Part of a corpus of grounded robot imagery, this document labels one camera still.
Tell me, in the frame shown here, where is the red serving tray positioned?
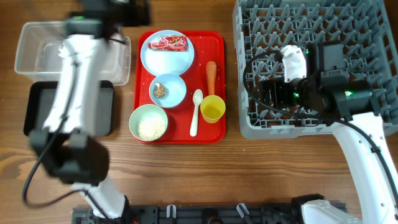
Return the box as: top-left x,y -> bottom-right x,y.
133,30 -> 226,144

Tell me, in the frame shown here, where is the brown food scrap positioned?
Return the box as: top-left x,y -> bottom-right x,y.
154,82 -> 166,98

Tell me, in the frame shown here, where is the small light blue bowl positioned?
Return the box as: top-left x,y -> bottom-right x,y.
149,74 -> 187,108

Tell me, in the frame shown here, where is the large light blue plate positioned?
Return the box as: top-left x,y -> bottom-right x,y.
140,30 -> 195,77

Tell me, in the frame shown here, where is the clear plastic bin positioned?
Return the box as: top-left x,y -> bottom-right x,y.
14,21 -> 131,86

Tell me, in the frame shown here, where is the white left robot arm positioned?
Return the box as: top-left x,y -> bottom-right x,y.
29,1 -> 150,223

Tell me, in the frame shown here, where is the red snack wrapper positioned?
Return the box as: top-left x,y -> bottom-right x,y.
147,35 -> 188,52

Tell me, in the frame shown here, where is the green bowl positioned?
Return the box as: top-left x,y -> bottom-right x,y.
129,104 -> 169,142

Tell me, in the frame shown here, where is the white rice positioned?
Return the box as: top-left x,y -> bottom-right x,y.
137,117 -> 166,141

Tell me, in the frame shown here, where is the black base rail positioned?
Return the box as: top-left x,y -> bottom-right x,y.
72,203 -> 303,224

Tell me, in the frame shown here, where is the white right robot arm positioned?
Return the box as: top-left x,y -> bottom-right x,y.
249,41 -> 397,223

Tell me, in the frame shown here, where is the yellow plastic cup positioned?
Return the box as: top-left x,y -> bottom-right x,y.
200,95 -> 226,123

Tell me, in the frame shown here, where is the grey dishwasher rack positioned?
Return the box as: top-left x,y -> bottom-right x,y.
233,0 -> 397,139

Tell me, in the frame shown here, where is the white plastic spoon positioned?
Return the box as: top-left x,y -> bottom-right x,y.
190,89 -> 203,137

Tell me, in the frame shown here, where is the orange carrot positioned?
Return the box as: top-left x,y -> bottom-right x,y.
206,61 -> 217,95

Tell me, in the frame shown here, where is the black tray bin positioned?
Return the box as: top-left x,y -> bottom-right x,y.
23,80 -> 114,137

